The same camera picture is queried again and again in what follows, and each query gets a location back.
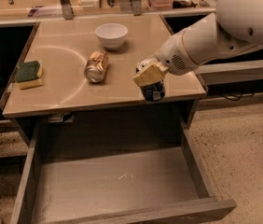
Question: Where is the blue pepsi can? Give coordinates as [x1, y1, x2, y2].
[136, 56, 165, 102]

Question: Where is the grey counter cabinet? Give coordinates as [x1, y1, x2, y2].
[0, 13, 210, 147]

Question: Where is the open grey wooden drawer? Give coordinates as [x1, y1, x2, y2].
[10, 107, 236, 224]

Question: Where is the white ceramic bowl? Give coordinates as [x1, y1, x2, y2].
[95, 23, 129, 50]

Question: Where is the gold crushed soda can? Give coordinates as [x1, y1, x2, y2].
[84, 50, 109, 83]

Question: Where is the grey side shelf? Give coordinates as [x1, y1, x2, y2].
[196, 60, 263, 85]

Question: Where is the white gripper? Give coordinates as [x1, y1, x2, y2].
[132, 35, 199, 87]

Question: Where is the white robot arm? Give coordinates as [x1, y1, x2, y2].
[133, 0, 263, 87]

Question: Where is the metal rail post left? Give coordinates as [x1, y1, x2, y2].
[60, 0, 74, 20]

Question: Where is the green and yellow sponge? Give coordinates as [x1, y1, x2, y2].
[14, 61, 43, 90]

